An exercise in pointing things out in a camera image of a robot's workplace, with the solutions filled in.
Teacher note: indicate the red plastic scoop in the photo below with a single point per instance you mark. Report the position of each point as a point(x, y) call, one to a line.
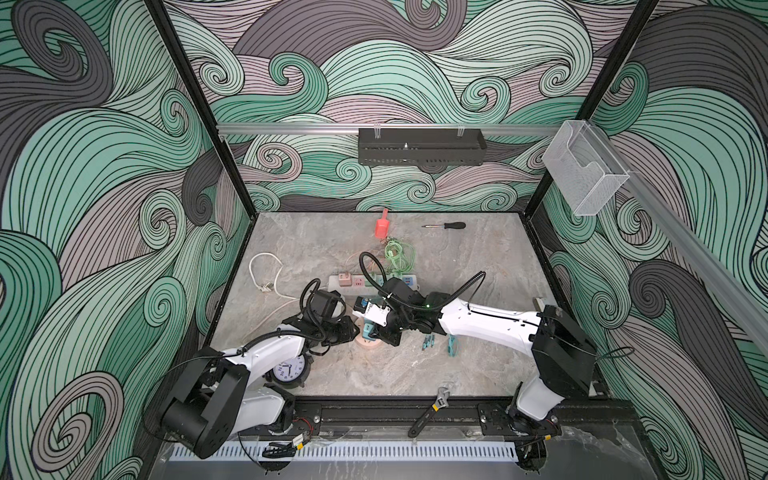
point(382, 226)

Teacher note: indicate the white slotted cable duct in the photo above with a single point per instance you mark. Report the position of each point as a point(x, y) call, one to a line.
point(381, 451)

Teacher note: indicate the aluminium rail right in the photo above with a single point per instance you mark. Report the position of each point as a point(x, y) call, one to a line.
point(719, 225)

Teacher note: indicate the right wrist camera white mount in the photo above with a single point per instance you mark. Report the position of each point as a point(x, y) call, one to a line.
point(370, 311)

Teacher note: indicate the black handle screwdriver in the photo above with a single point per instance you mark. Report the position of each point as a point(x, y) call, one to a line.
point(447, 226)

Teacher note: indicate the black alarm clock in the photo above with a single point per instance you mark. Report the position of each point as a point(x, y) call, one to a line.
point(292, 373)

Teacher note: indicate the aluminium rail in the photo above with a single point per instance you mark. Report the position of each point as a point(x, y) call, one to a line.
point(719, 225)
point(304, 128)

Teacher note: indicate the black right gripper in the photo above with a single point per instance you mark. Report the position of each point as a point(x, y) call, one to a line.
point(381, 333)

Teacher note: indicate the white multicolour power strip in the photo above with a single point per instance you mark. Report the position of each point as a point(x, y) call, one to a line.
point(362, 287)

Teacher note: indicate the black wall tray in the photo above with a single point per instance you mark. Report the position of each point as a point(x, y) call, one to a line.
point(431, 148)

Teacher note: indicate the adjustable wrench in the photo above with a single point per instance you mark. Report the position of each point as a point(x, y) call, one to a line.
point(440, 402)

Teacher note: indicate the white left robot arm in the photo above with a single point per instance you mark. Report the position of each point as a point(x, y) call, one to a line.
point(218, 395)

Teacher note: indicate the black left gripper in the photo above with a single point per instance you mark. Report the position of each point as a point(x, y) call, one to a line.
point(346, 333)

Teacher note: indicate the clear plastic wall holder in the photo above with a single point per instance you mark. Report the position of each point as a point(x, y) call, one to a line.
point(585, 166)

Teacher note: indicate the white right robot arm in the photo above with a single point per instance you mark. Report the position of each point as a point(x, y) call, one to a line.
point(564, 355)

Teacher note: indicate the round pink socket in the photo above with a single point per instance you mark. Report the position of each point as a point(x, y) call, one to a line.
point(367, 344)

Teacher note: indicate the pink usb charger plug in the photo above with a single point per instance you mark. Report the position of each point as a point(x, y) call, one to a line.
point(345, 279)

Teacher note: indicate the small white silver box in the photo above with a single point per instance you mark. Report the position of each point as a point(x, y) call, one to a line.
point(540, 304)

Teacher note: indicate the aluminium rail back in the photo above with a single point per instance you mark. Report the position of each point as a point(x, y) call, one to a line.
point(304, 128)

